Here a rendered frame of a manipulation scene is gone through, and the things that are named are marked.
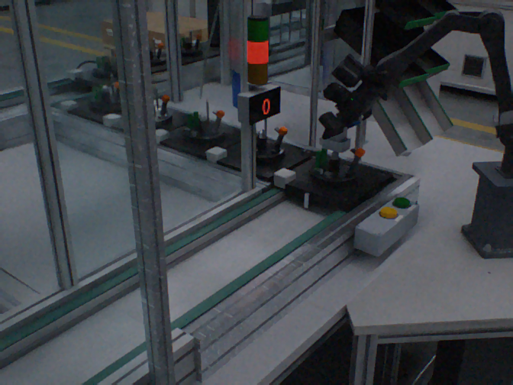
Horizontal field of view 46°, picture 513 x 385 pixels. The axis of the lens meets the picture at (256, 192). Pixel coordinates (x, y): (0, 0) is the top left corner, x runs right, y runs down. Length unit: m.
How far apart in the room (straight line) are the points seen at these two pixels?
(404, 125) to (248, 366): 0.97
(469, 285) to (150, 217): 0.87
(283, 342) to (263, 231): 0.36
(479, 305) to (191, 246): 0.66
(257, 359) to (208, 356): 0.11
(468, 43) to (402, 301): 4.57
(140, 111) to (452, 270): 0.97
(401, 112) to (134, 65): 1.25
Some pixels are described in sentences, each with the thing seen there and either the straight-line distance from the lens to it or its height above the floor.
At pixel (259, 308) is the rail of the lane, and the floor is 0.93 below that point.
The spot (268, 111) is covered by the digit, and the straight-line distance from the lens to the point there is 1.52.
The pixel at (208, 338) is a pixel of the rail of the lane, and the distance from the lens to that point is 1.13.
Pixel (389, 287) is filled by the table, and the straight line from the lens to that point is 1.44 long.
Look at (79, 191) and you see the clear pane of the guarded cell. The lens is 0.78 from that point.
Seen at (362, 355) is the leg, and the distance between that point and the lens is 1.40.
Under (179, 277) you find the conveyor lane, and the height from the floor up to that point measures 0.92.
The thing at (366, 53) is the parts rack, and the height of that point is 1.27.
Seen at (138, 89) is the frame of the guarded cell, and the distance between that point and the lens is 0.78.
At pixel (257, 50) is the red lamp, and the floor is 1.34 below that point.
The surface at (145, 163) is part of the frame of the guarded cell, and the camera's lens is 0.82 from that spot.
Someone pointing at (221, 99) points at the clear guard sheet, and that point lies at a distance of 1.46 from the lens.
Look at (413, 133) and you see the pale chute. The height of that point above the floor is 1.02.
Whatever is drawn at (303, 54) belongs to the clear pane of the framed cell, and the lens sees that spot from 2.73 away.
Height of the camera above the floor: 1.67
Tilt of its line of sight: 26 degrees down
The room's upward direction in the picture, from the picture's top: straight up
